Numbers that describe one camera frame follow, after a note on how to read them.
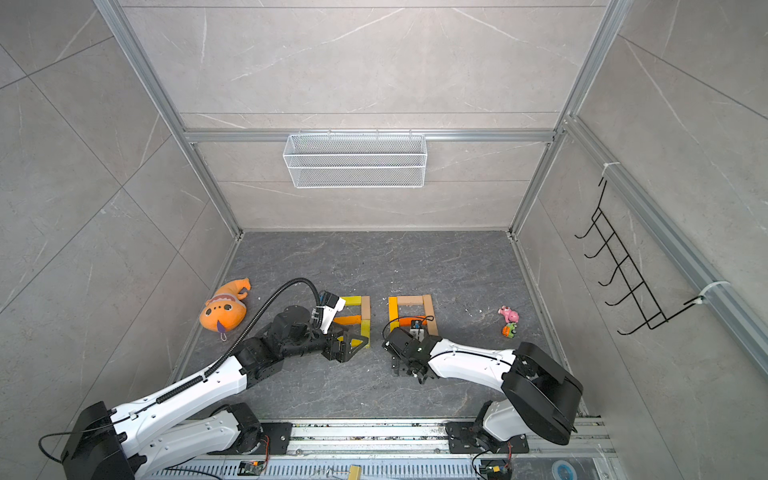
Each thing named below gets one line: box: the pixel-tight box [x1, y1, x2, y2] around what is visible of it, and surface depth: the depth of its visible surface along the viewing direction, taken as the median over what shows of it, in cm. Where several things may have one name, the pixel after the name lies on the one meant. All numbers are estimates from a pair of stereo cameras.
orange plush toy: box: [199, 278, 252, 341], surface depth 89 cm
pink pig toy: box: [498, 305, 520, 323], surface depth 97 cm
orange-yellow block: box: [388, 296, 399, 322], surface depth 100 cm
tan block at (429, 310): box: [422, 294, 437, 327], surface depth 99 cm
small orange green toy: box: [502, 322, 518, 339], surface depth 92 cm
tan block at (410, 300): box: [398, 296, 423, 305], surface depth 100 cm
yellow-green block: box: [361, 319, 371, 339], surface depth 95 cm
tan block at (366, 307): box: [361, 295, 371, 320], surface depth 97 cm
